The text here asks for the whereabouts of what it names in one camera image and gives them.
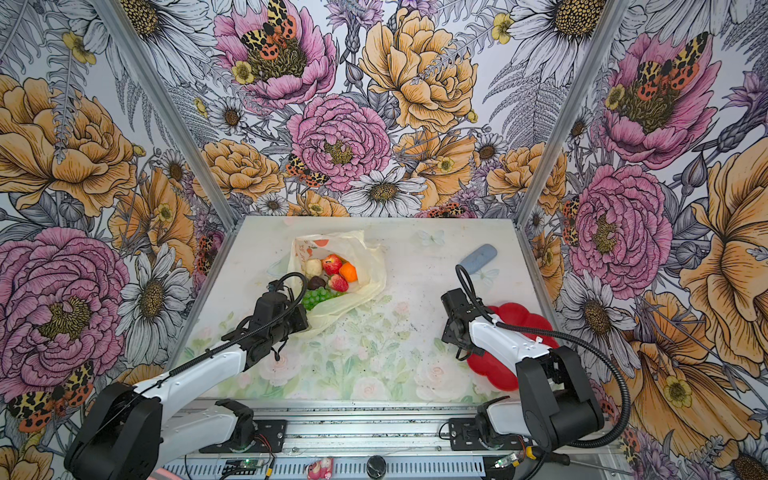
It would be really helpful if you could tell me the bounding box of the red strawberry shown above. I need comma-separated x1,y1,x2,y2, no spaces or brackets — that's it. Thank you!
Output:
327,274,349,293

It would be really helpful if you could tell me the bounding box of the cream plastic bag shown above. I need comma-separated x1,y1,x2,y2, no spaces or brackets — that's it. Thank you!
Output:
288,230,386,339

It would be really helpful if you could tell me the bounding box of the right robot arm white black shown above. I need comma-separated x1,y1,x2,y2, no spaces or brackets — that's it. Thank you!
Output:
441,289,620,452

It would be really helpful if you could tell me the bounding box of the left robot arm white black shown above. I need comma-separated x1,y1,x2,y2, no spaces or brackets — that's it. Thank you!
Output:
64,288,308,479

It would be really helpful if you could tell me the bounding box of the orange fake fruit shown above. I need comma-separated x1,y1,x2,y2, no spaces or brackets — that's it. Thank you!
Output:
339,262,358,283

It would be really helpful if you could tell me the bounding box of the red flower-shaped plate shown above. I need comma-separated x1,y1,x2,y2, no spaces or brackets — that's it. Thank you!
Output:
467,302,559,392

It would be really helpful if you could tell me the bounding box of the green grapes bunch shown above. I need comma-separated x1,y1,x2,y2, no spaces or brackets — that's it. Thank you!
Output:
302,287,343,311

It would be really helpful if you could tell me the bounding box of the grey-blue oval case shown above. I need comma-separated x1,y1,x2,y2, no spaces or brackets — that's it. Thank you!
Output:
459,244,498,275

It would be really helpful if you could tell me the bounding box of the dark brown fruit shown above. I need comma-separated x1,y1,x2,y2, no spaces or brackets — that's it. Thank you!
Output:
308,276,326,291

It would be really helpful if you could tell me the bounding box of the pink white small object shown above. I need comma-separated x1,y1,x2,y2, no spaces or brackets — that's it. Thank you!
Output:
307,457,334,480

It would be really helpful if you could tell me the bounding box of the black round knob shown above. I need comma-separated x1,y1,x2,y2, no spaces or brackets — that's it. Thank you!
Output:
365,455,387,480

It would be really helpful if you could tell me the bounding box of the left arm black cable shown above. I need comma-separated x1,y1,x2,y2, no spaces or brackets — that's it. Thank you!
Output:
62,271,310,457

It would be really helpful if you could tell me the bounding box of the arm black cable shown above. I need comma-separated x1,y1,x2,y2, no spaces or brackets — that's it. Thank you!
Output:
454,263,632,450
62,271,310,457

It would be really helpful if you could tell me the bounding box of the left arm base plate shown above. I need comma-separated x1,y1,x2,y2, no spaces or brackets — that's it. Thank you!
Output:
199,420,288,454

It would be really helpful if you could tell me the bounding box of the aluminium rail frame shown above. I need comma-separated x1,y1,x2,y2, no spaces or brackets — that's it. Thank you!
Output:
98,398,634,480

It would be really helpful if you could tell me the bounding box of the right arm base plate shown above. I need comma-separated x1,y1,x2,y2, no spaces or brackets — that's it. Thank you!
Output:
438,418,530,451

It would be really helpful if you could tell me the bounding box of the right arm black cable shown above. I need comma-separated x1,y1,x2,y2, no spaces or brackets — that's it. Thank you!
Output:
454,263,632,450

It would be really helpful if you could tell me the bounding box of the right aluminium corner post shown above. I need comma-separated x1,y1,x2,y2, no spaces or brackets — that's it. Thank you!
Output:
515,0,630,231

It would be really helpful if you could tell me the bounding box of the aluminium corner post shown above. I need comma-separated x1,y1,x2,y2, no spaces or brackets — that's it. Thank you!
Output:
94,1,239,232
515,0,630,231

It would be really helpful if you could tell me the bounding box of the left aluminium corner post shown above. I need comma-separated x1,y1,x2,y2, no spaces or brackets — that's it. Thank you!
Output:
94,1,239,232

